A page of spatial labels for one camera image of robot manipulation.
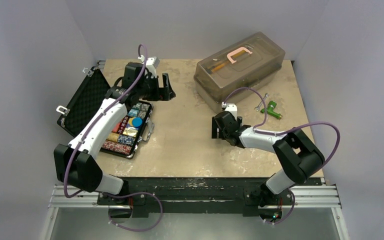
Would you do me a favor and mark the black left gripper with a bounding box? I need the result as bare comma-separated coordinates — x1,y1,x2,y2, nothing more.
136,73,175,102

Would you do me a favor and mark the blue round button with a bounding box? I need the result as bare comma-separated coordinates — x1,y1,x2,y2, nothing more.
132,117,143,128

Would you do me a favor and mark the clear dealer button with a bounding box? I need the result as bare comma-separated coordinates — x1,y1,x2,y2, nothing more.
123,127,138,138

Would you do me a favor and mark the red playing card deck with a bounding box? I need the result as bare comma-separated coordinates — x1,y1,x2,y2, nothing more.
111,122,125,134

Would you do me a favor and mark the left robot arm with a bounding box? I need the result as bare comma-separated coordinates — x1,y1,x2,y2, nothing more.
54,54,176,205

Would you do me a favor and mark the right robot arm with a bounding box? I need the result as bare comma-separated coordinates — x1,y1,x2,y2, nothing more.
211,110,325,204

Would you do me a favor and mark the black poker set case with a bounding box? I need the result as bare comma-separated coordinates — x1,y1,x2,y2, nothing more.
57,67,153,159

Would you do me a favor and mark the green grey chip row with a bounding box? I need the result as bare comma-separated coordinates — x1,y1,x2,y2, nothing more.
132,102,151,113

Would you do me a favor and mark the light blue chip row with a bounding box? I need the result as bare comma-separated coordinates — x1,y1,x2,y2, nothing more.
127,109,147,119

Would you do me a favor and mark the silver open-end wrench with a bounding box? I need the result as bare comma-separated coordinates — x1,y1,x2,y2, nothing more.
254,92,269,112

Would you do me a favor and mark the hammer inside tool box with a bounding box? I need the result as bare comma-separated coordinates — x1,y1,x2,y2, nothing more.
205,59,232,74

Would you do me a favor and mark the red dice row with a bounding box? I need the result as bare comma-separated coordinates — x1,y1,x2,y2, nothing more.
119,116,129,131

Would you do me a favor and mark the green plastic faucet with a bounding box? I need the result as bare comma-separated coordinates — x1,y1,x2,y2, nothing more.
260,100,283,120

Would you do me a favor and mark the yellow blue chip row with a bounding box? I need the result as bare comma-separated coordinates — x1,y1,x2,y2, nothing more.
107,132,135,146

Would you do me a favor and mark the translucent brown tool box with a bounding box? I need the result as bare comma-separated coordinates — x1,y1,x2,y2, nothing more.
193,32,286,113

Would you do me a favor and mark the red white chip row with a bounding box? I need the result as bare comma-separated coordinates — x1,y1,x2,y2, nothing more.
102,140,132,156

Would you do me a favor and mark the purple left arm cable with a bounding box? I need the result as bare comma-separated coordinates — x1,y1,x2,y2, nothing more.
62,43,164,233

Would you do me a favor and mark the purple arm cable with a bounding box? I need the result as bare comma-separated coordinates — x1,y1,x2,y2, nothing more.
62,43,164,233
222,87,341,226

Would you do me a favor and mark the silver case handle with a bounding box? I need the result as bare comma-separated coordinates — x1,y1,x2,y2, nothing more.
138,118,155,143

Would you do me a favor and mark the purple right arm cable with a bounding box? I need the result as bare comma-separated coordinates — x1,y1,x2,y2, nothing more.
222,87,341,226

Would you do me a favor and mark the pink tool box handle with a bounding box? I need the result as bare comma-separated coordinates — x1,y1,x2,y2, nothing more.
226,46,253,64

